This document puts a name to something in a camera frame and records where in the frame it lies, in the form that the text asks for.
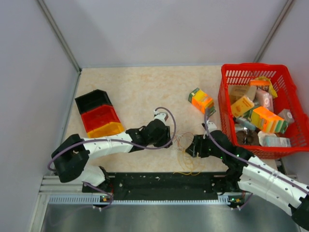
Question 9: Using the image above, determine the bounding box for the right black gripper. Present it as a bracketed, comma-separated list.
[185, 134, 224, 159]

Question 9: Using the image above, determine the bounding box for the orange wire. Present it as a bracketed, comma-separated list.
[176, 131, 195, 152]

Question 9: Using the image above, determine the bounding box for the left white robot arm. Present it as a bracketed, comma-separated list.
[51, 119, 171, 192]

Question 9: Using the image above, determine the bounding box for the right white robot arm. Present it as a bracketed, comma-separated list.
[185, 130, 309, 230]

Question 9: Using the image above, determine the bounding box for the orange sponge pack on table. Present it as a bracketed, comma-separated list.
[188, 88, 216, 116]

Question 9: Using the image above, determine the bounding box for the yellow plastic bin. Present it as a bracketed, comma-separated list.
[87, 122, 125, 138]

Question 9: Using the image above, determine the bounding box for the red plastic bin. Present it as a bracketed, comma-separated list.
[81, 105, 120, 132]

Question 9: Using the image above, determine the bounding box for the yellow sponge pack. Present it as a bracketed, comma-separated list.
[231, 95, 254, 118]

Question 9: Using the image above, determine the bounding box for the brown cardboard box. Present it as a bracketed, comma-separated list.
[229, 85, 257, 103]

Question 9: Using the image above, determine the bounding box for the white wrapped packet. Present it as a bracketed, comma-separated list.
[257, 131, 291, 147]

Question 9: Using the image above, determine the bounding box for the black plastic bin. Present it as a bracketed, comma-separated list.
[75, 89, 112, 114]

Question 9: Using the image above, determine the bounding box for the pink packet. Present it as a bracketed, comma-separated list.
[255, 89, 274, 112]

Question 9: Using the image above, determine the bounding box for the yellow bag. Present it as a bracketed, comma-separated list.
[255, 76, 278, 98]

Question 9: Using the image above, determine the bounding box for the grey small box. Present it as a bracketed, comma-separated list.
[278, 109, 295, 125]

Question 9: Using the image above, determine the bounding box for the red plastic basket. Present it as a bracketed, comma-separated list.
[218, 63, 309, 160]

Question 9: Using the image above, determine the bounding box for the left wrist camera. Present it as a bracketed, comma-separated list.
[154, 110, 169, 124]

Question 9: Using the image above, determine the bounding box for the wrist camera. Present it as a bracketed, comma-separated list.
[154, 110, 169, 124]
[207, 121, 217, 132]

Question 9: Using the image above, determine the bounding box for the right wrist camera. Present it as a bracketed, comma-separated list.
[207, 121, 217, 132]

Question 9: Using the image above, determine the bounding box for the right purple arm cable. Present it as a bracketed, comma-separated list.
[204, 108, 309, 195]

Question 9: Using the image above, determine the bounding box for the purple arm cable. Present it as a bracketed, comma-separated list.
[47, 107, 177, 211]
[204, 108, 309, 195]

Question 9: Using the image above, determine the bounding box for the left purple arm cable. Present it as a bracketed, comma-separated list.
[47, 107, 177, 211]

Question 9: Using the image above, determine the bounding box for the grey cable duct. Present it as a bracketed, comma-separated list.
[48, 194, 244, 205]

